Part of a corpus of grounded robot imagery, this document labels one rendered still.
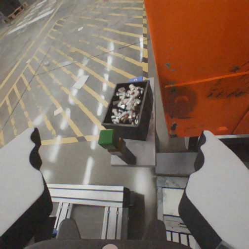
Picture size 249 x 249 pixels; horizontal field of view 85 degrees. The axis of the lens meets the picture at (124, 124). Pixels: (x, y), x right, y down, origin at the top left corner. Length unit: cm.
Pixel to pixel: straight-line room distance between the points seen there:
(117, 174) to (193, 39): 91
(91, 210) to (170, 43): 78
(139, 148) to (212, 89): 33
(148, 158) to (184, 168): 35
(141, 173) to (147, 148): 47
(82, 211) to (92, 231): 11
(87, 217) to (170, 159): 52
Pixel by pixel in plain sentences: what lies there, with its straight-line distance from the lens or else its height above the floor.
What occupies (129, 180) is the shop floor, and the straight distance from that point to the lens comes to 97.
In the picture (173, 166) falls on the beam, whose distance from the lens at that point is 81.
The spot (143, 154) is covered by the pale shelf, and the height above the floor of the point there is 45.
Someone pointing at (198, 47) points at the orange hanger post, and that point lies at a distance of 22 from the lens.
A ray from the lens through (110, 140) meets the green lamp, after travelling 31.
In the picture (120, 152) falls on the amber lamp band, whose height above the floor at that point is 59.
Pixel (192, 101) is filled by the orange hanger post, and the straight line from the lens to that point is 28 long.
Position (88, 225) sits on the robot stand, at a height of 21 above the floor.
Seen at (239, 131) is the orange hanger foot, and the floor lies 54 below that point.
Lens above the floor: 92
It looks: 53 degrees down
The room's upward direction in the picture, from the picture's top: 34 degrees counter-clockwise
